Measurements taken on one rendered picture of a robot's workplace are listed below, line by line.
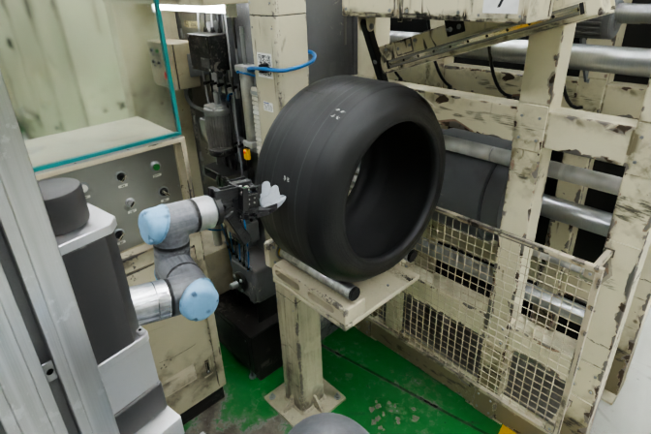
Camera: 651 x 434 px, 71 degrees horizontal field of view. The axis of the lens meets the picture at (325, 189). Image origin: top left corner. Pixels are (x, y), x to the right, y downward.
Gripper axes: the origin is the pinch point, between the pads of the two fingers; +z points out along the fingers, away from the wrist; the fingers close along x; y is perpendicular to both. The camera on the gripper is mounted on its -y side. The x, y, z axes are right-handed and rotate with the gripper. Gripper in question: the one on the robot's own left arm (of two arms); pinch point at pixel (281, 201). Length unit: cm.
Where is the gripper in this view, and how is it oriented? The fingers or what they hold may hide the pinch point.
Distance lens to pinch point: 116.8
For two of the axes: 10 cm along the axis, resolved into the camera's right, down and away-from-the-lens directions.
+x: -6.8, -2.9, 6.7
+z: 7.3, -2.0, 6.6
